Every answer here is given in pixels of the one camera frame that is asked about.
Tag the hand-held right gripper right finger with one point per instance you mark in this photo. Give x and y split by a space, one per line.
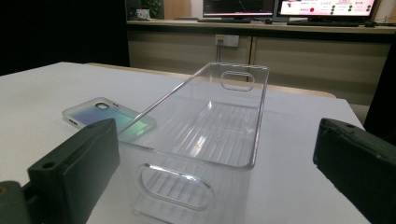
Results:
361 165

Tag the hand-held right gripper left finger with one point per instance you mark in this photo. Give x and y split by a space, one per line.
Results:
77 168

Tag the teal phone case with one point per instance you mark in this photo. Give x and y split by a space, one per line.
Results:
93 116

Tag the clear plastic bin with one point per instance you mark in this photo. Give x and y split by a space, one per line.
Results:
199 137

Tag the white table sheet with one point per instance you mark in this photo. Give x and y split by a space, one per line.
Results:
46 93

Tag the beige cabinet counter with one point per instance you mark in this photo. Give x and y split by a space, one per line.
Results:
311 59

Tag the black computer mouse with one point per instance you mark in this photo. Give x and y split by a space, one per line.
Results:
370 24
268 21

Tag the black keyboard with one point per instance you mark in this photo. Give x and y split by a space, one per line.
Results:
322 23
224 20

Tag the computer monitor with white screen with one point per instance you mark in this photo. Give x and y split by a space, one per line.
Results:
327 6

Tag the green potted plant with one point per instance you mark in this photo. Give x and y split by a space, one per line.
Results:
152 6

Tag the computer monitor with dark screen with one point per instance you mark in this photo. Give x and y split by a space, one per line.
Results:
238 6

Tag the white wall socket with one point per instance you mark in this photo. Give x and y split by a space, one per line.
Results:
229 40

